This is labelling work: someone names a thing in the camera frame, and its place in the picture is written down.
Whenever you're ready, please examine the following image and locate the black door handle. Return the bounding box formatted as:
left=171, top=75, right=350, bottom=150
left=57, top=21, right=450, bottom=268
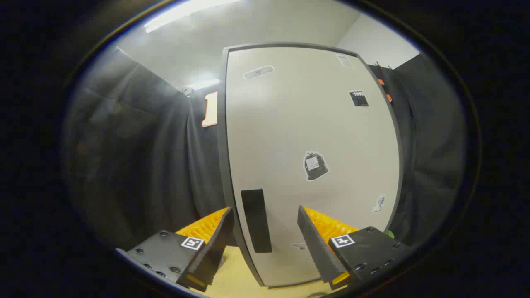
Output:
left=241, top=189, right=272, bottom=254

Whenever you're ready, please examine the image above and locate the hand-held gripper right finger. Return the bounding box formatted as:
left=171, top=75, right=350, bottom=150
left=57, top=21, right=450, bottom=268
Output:
left=297, top=205, right=411, bottom=291

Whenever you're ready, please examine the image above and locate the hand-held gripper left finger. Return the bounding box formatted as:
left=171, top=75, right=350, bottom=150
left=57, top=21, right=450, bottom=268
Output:
left=116, top=206, right=235, bottom=292

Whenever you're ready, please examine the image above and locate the grey shoe cabinet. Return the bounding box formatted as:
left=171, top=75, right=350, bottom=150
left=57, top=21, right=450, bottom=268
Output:
left=217, top=41, right=404, bottom=288

